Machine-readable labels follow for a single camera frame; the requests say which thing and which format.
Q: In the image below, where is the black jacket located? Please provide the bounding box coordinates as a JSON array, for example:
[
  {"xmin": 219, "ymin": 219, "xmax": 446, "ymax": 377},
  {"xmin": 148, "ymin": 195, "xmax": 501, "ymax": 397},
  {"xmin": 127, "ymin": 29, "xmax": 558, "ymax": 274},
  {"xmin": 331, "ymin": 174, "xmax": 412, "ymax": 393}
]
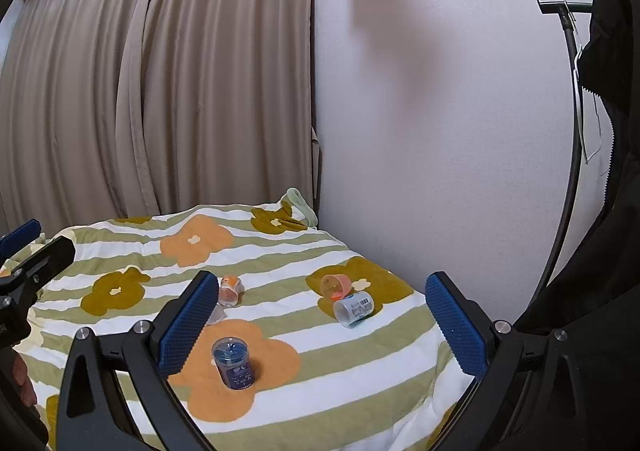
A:
[{"xmin": 514, "ymin": 0, "xmax": 640, "ymax": 451}]

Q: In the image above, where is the pink plastic cup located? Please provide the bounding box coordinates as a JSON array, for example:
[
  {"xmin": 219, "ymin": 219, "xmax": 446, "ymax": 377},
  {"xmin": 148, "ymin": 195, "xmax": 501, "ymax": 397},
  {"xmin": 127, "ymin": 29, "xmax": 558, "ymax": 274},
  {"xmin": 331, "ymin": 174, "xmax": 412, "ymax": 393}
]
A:
[{"xmin": 320, "ymin": 274, "xmax": 354, "ymax": 301}]

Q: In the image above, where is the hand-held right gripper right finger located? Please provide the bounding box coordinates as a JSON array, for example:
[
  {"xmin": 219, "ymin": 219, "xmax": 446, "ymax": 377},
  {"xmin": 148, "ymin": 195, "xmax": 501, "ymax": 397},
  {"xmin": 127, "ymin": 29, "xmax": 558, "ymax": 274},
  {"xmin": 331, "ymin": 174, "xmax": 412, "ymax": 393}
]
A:
[{"xmin": 424, "ymin": 271, "xmax": 598, "ymax": 451}]

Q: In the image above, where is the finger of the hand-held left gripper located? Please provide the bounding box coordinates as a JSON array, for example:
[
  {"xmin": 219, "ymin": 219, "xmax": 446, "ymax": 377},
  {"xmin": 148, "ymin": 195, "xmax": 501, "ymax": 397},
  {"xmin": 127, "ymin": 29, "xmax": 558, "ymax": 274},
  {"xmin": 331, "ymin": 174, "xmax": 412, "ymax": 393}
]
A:
[
  {"xmin": 0, "ymin": 218, "xmax": 43, "ymax": 257},
  {"xmin": 0, "ymin": 235, "xmax": 77, "ymax": 303}
]

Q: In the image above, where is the black clothes rack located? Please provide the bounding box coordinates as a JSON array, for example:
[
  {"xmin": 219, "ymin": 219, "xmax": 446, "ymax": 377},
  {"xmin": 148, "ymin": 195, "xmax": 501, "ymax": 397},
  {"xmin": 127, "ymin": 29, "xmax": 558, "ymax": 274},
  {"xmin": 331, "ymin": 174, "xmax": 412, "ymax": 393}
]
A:
[{"xmin": 537, "ymin": 0, "xmax": 597, "ymax": 304}]

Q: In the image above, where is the blue plastic cup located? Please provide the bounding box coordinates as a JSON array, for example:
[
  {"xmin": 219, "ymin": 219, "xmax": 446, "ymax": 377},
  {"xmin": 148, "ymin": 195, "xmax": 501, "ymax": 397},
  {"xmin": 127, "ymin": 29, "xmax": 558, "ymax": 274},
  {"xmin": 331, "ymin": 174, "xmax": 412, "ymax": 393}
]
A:
[{"xmin": 211, "ymin": 337, "xmax": 256, "ymax": 392}]

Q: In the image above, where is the light green cloth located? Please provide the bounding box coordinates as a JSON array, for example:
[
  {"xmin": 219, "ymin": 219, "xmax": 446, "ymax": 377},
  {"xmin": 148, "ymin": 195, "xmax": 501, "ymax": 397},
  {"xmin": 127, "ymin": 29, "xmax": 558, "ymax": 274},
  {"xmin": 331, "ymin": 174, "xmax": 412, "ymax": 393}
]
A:
[{"xmin": 281, "ymin": 187, "xmax": 320, "ymax": 228}]

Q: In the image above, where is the white cup with blue print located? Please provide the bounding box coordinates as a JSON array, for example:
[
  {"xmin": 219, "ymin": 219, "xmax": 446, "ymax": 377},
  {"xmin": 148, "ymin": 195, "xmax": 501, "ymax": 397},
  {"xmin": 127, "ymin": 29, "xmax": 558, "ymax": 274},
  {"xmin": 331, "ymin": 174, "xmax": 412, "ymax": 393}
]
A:
[{"xmin": 333, "ymin": 293, "xmax": 376, "ymax": 329}]

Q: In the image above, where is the beige curtain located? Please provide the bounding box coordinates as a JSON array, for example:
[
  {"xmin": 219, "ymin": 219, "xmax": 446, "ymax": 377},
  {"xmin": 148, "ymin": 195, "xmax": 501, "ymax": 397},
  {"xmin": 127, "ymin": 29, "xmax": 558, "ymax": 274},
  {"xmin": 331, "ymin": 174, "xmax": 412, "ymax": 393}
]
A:
[{"xmin": 0, "ymin": 0, "xmax": 316, "ymax": 241}]

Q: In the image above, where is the orange patterned cup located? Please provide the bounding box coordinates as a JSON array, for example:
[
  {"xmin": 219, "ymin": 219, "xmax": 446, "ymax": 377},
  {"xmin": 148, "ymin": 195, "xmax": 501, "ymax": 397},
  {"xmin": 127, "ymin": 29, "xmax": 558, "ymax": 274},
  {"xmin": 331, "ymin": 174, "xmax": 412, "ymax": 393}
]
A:
[{"xmin": 219, "ymin": 274, "xmax": 245, "ymax": 308}]

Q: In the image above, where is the striped floral blanket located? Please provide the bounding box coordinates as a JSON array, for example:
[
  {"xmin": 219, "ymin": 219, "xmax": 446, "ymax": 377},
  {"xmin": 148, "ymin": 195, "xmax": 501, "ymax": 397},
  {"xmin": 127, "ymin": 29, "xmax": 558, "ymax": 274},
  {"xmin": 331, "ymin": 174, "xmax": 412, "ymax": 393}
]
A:
[{"xmin": 0, "ymin": 201, "xmax": 482, "ymax": 451}]

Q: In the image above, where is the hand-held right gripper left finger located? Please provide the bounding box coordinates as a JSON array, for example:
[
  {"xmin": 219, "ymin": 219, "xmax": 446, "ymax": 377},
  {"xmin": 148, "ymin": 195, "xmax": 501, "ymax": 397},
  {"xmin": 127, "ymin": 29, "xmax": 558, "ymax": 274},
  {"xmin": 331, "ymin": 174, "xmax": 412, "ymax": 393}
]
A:
[{"xmin": 54, "ymin": 270, "xmax": 222, "ymax": 451}]

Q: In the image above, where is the person's left hand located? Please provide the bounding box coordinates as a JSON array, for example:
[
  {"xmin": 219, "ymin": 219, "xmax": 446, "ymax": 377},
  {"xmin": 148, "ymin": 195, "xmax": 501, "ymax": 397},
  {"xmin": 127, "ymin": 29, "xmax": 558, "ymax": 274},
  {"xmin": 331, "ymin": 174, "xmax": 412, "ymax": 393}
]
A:
[{"xmin": 10, "ymin": 352, "xmax": 39, "ymax": 408}]

